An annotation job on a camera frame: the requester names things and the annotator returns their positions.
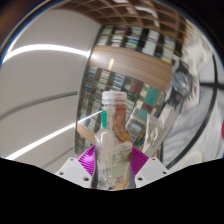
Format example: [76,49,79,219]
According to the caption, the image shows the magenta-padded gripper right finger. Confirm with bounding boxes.
[128,146,170,190]

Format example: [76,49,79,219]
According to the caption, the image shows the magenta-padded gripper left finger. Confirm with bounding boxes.
[54,145,97,188]

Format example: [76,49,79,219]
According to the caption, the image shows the clear plastic drink bottle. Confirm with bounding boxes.
[93,90,134,190]

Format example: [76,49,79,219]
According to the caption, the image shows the dark grey building model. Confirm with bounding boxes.
[171,61,198,104]

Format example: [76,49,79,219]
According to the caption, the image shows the ceiling light strips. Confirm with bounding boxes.
[3,43,101,161]

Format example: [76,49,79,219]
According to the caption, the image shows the wooden cubby shelf unit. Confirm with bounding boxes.
[56,0,188,38]

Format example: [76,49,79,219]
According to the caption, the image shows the white frame architectural model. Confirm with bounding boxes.
[141,113,178,158]

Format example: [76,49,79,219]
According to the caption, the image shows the tall wall bookshelf with books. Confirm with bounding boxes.
[74,24,184,153]

